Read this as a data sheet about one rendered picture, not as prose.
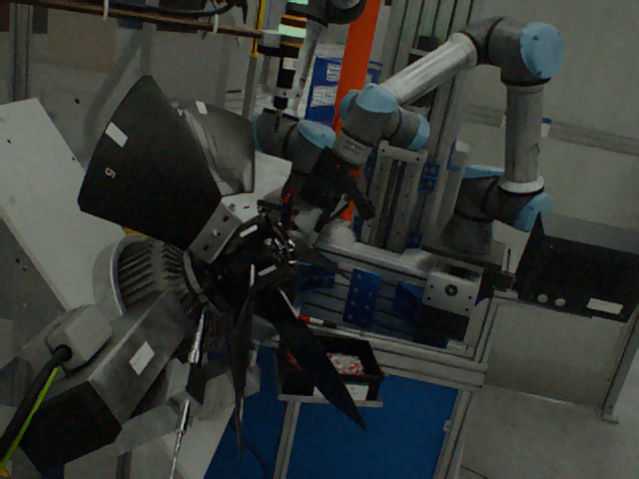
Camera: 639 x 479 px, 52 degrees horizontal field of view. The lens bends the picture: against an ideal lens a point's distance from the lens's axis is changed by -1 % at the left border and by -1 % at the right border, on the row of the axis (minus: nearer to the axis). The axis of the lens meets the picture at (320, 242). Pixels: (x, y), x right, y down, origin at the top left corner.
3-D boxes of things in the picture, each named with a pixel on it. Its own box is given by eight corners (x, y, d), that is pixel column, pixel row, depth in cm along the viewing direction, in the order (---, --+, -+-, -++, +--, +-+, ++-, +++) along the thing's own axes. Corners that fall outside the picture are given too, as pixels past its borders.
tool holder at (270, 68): (260, 95, 107) (270, 33, 104) (244, 86, 113) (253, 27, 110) (309, 100, 112) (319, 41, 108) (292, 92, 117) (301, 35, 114)
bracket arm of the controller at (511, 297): (490, 301, 157) (494, 289, 156) (489, 296, 160) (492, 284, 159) (590, 322, 155) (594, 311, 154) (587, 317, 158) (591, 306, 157)
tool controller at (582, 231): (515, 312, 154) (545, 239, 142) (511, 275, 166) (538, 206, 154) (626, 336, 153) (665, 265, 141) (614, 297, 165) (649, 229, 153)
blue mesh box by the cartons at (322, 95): (299, 135, 823) (313, 54, 789) (345, 128, 930) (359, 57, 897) (361, 154, 786) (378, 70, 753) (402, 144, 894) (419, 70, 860)
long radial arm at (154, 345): (113, 315, 109) (170, 285, 106) (139, 352, 111) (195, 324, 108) (18, 413, 82) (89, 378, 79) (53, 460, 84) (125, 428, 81)
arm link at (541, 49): (511, 208, 187) (518, 10, 158) (555, 227, 176) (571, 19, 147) (481, 224, 181) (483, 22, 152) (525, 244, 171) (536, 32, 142)
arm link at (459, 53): (479, 2, 165) (329, 93, 148) (514, 8, 157) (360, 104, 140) (485, 46, 172) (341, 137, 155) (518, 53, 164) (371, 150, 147)
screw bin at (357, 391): (280, 397, 142) (285, 369, 140) (274, 356, 158) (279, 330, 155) (377, 404, 146) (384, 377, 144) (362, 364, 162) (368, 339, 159)
